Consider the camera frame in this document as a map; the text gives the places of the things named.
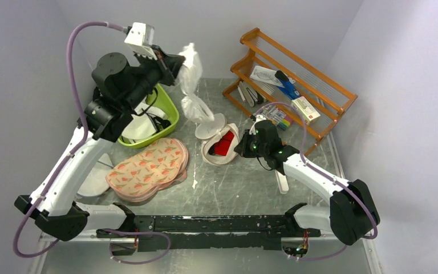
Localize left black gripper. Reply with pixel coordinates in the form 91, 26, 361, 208
124, 44, 186, 111

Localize white satin bra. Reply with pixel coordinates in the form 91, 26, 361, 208
177, 43, 214, 123

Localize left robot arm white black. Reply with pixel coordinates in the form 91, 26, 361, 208
14, 46, 196, 241

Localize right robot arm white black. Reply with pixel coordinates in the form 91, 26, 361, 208
234, 120, 380, 245

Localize red garment in bag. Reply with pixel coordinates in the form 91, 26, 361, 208
208, 131, 234, 156

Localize green plastic basin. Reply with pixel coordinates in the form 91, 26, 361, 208
118, 84, 179, 148

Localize colourful marker pack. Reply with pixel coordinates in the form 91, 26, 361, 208
260, 105, 293, 131

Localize white plastic bar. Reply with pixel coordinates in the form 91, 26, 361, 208
275, 171, 289, 194

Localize white black items under rack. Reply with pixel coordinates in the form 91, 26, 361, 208
237, 81, 266, 107

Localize white green box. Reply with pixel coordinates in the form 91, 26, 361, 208
291, 96, 321, 125

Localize white cloth in basin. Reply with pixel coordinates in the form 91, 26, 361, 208
122, 103, 171, 143

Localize orange wooden rack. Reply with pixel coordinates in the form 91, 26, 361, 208
222, 28, 358, 155

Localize white packet on rack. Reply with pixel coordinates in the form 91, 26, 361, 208
250, 65, 283, 87

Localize floral peach placemat stack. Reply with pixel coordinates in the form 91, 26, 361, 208
106, 138, 189, 203

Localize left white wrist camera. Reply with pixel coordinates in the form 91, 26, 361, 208
124, 22, 157, 60

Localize blue handled tool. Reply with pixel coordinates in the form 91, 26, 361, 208
274, 70, 301, 100

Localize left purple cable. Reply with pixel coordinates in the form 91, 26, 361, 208
13, 21, 172, 265

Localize aluminium rail frame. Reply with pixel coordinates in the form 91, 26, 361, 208
28, 215, 384, 274

